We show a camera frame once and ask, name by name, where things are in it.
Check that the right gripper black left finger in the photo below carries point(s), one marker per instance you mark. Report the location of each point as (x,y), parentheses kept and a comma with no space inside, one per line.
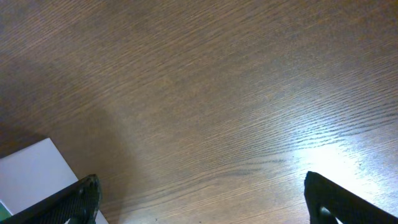
(77,203)

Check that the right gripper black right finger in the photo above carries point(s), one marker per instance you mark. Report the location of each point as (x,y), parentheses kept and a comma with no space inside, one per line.
(327,202)

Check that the green white soap box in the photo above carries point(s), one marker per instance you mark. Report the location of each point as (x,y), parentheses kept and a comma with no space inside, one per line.
(4,212)

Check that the pink white open box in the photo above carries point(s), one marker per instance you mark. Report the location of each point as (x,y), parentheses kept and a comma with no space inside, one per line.
(34,173)

